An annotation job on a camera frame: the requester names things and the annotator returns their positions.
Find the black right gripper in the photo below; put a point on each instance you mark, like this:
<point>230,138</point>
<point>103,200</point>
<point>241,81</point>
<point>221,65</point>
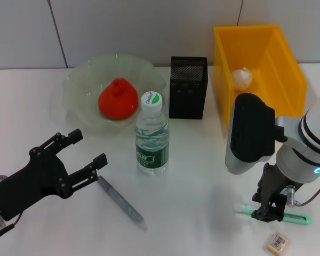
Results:
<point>270,186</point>

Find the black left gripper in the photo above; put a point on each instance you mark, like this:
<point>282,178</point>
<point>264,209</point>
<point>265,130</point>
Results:
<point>34,181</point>

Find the mint green utility knife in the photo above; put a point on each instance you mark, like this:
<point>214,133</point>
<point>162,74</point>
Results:
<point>298,219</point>

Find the beige eraser with barcode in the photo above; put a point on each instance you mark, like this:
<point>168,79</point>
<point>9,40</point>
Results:
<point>276,241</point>

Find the red round fruit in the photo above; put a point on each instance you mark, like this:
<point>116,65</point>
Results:
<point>120,98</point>

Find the clear water bottle green label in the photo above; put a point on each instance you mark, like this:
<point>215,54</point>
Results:
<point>152,141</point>

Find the white paper ball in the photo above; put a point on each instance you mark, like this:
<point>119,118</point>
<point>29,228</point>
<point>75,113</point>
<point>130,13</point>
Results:
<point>242,79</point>

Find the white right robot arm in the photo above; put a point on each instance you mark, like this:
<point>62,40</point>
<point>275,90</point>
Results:
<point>304,149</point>

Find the grey marker pen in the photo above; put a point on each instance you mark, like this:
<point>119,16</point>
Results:
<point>120,201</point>

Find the translucent wavy glass fruit plate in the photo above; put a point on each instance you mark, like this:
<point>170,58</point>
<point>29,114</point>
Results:
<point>82,80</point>

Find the black mesh pen holder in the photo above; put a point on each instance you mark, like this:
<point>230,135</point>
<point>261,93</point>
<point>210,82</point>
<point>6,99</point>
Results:
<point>188,90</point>

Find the yellow plastic storage bin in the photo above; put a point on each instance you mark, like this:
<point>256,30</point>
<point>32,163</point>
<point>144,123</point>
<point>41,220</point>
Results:
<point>282,88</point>

